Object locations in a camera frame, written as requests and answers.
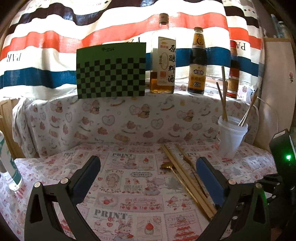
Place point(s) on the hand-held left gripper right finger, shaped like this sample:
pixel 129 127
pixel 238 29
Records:
pixel 208 180

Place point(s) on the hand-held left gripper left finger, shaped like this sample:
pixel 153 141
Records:
pixel 89 178

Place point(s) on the pile of wooden chopsticks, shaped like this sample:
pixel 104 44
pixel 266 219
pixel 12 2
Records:
pixel 182 173

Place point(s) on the gold metal spoon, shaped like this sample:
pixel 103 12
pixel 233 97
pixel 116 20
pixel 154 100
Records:
pixel 166 165

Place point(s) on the white plastic cup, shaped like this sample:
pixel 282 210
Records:
pixel 231 141

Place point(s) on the single wooden chopstick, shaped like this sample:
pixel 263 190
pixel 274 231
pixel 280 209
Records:
pixel 223 92
pixel 248 114
pixel 219 95

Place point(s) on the strawberry printed tablecloth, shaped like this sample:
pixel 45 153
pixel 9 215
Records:
pixel 129 185

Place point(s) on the bear and heart printed cloth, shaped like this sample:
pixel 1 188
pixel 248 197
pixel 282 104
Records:
pixel 115 122

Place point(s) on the white panel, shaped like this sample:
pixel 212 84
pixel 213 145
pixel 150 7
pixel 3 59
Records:
pixel 277 92

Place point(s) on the wooden cabinet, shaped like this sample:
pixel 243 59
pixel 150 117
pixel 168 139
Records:
pixel 9 120

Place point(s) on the red label sauce bottle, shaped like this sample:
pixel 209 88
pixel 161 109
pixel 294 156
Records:
pixel 233 78

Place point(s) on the green checkered board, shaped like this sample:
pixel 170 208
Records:
pixel 111 71

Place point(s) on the dark soy sauce bottle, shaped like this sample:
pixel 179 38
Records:
pixel 197 69

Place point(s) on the cooking wine bottle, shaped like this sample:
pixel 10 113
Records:
pixel 163 69

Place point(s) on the striped curtain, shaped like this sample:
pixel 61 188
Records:
pixel 57 39

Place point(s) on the clear plastic water bottle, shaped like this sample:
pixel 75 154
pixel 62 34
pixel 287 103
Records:
pixel 278 26

